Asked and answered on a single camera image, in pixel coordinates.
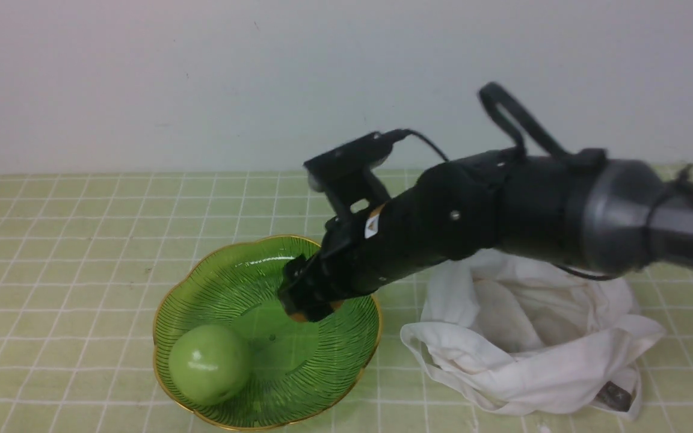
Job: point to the green checkered tablecloth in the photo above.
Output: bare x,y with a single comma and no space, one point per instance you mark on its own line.
85,260

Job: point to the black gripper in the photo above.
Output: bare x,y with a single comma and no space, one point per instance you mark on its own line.
449,214

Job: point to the white cloth bag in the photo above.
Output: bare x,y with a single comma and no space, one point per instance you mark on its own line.
514,335

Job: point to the orange fruit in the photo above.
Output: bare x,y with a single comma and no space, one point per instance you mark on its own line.
298,317

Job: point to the green apple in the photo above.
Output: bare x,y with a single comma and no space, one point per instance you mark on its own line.
210,364

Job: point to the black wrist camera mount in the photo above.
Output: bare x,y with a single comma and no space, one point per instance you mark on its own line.
345,174

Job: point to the green glass bowl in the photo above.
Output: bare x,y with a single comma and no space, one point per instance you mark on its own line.
297,370

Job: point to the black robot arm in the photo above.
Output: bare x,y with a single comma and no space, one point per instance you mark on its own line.
602,220

